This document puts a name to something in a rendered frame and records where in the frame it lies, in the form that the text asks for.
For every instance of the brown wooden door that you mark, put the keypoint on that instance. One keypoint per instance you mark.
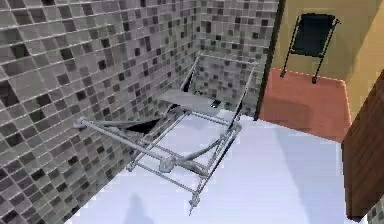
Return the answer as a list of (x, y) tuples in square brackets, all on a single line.
[(366, 146)]

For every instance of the black folding chair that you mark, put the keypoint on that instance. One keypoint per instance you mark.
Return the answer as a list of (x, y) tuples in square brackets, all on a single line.
[(312, 34)]

